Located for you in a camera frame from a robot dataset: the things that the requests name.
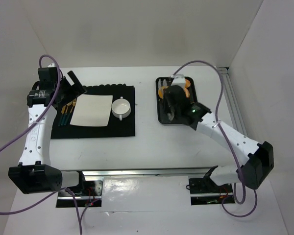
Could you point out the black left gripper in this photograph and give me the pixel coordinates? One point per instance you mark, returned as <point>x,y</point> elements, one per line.
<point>70,88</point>

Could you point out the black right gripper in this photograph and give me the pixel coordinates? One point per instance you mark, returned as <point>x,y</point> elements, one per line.
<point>173,98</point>

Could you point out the metal serving tongs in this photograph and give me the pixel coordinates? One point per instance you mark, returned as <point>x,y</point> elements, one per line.
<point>168,101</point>

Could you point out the orange ring donut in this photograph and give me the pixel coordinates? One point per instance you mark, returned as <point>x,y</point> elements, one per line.
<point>159,92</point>

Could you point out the orange round bun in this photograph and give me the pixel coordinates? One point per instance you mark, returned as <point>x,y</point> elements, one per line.
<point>186,91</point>

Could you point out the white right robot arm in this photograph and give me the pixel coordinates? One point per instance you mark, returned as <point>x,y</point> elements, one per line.
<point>253,160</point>

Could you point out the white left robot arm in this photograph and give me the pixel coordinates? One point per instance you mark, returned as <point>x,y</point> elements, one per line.
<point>34,173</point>

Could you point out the black baking tray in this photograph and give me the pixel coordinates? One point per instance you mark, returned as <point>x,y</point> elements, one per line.
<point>162,118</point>

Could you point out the white square plate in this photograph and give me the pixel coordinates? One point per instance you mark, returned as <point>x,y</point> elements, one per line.
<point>92,110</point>

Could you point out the pale small round bun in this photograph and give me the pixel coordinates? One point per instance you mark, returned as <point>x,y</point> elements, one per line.
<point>187,83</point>

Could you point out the black scalloped placemat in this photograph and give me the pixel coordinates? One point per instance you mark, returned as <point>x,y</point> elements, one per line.
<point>115,127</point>

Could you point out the gold fork green handle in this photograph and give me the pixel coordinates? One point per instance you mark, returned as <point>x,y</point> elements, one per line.
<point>70,111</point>

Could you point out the gold spoon green handle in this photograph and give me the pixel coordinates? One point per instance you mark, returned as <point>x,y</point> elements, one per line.
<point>68,106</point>

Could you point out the gold knife green handle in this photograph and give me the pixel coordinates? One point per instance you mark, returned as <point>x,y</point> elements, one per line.
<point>63,111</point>

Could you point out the white two-handled soup bowl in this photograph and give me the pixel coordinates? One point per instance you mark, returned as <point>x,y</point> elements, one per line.
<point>121,108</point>

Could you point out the aluminium side rail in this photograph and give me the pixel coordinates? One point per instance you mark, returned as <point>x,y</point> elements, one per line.
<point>229,94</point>

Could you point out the aluminium front rail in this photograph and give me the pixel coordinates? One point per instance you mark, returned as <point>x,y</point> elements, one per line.
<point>146,172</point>

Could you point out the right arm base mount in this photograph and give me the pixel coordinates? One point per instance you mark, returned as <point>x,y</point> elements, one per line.
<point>205,192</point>

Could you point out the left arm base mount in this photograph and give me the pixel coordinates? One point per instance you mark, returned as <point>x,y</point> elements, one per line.
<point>91,194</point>

